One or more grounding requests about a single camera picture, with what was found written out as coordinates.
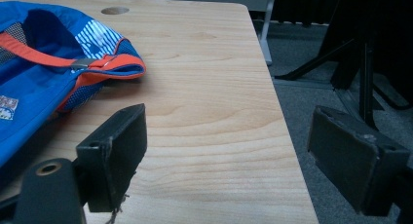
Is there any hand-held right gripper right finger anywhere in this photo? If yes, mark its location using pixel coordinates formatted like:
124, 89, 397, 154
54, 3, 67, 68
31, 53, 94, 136
307, 105, 411, 217

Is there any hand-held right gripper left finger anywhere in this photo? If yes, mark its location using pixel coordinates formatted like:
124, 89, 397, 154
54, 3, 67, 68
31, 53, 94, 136
75, 103, 148, 214

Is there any blue and orange backpack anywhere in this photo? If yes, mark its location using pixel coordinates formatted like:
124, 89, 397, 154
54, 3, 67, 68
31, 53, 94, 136
0, 0, 147, 168

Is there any dark curtain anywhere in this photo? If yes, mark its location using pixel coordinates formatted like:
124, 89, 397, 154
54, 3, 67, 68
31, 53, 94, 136
272, 0, 345, 27

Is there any grey table leg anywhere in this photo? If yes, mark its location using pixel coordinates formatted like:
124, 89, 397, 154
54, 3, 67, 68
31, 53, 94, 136
258, 0, 278, 66

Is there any black metal stand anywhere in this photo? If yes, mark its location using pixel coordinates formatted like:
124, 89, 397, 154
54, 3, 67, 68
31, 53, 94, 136
274, 0, 413, 131

